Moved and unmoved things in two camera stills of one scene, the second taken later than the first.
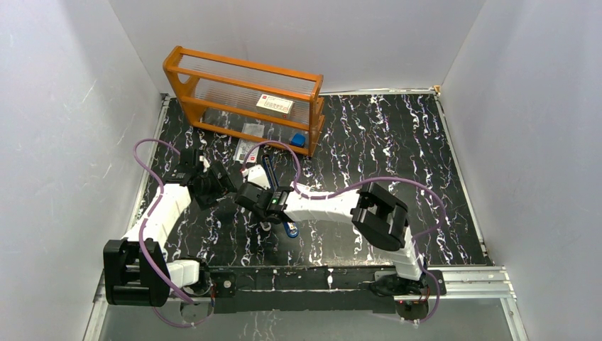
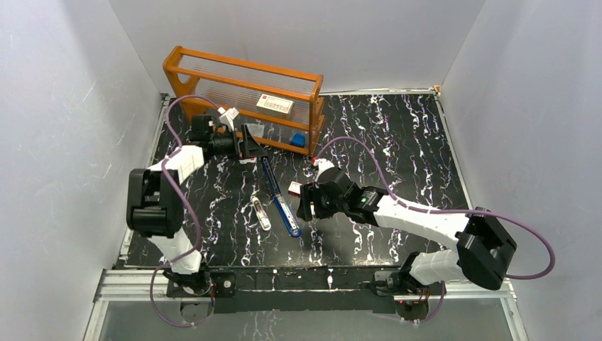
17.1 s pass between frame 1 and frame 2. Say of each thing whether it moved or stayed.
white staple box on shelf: stayed
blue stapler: stayed
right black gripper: moved
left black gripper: moved
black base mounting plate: stayed
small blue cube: stayed
